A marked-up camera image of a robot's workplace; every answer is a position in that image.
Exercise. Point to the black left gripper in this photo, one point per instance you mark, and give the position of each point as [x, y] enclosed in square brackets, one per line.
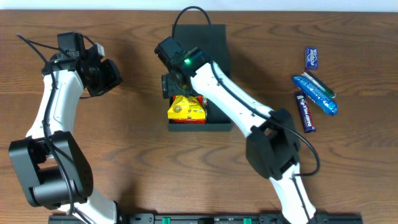
[109, 78]

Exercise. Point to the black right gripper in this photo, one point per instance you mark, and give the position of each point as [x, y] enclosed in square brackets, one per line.
[168, 86]

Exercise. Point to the yellow snack packet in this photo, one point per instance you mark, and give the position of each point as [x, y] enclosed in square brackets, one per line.
[186, 109]

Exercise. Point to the red Hacks candy bag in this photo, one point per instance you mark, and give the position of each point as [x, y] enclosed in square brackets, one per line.
[192, 119]

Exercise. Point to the dark green box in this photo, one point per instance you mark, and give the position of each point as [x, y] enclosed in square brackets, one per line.
[190, 36]

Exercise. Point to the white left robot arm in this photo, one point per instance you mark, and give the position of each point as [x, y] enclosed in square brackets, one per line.
[51, 168]

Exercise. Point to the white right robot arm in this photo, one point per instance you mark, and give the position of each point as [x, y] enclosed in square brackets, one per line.
[272, 143]

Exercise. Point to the blue Oreo cookie pack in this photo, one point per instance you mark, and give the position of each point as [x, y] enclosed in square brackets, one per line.
[319, 97]

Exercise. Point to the green and white wafer bar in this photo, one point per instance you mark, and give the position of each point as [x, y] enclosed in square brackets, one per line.
[318, 83]

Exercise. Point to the blue Dairy Milk chocolate bar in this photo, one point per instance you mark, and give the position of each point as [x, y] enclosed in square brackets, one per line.
[304, 111]

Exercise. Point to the small blue Eclipse mint box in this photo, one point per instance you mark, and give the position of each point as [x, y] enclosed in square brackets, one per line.
[311, 58]

